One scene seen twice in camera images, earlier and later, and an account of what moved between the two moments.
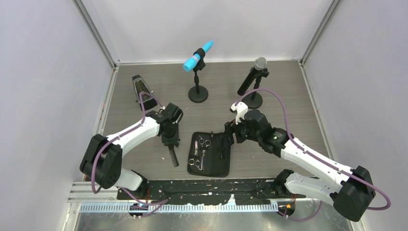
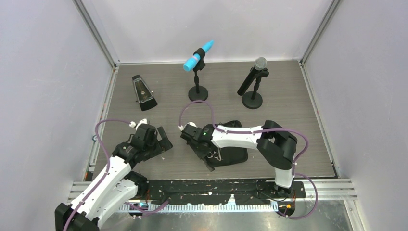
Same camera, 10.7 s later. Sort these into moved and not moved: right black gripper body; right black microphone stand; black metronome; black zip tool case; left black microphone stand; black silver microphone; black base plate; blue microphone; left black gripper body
Moved: black zip tool case; left black gripper body; right black gripper body
Not moved: black base plate; left black microphone stand; right black microphone stand; black metronome; blue microphone; black silver microphone
